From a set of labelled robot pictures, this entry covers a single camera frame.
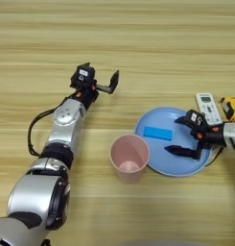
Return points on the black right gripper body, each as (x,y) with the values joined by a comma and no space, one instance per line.
(211,136)

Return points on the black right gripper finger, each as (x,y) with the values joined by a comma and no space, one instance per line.
(183,120)
(181,151)

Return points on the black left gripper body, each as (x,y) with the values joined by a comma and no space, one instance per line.
(88,96)

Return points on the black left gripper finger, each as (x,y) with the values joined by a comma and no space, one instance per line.
(85,64)
(114,81)

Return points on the light blue round plate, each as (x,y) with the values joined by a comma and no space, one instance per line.
(160,157)

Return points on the white remote control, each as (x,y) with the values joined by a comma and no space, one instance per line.
(206,104)

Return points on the small blue rectangular block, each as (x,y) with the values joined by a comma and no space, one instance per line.
(158,133)

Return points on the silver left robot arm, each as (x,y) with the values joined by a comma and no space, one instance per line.
(63,128)

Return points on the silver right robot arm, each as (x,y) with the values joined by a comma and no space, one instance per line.
(232,136)

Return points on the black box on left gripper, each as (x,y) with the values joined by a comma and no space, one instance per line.
(82,76)

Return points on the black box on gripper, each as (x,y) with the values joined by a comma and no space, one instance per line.
(196,118)
(82,76)

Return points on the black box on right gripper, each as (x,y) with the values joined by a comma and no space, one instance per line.
(196,118)

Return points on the pink plastic cup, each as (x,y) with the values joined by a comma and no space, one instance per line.
(130,169)

